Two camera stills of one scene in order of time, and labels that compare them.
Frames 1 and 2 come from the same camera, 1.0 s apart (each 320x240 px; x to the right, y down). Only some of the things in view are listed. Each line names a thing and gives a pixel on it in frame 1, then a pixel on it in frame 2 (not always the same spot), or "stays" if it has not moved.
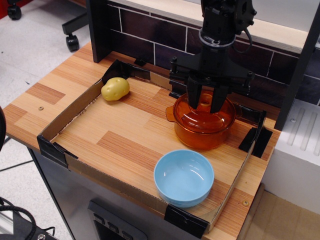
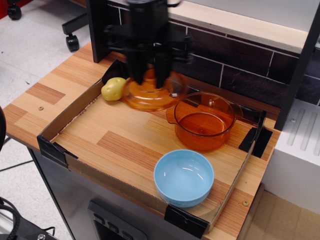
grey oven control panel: x=107 y=224 stays
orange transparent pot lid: x=200 y=119 to x=147 y=96
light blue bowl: x=184 y=178 stays
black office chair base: x=72 y=42 stays
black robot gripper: x=212 y=67 to x=149 y=32
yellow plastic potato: x=114 y=88 stays
